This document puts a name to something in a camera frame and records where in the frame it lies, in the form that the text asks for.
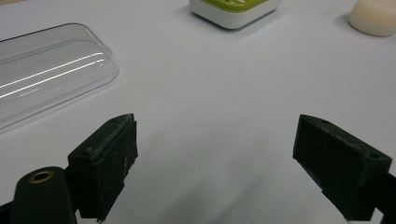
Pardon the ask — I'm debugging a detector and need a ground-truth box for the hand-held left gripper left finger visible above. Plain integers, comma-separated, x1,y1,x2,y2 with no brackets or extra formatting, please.
67,113,139,223

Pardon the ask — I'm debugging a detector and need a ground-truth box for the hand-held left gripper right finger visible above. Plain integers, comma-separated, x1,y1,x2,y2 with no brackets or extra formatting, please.
292,114,393,222

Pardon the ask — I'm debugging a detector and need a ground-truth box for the clear plastic tray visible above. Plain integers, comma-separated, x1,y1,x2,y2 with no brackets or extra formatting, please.
0,22,120,132

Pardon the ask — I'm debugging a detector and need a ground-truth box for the cream soap bar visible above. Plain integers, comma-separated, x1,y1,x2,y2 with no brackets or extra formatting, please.
348,0,396,38

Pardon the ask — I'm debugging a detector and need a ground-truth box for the white and green soap dish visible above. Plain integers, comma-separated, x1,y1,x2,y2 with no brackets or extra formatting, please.
189,0,282,30

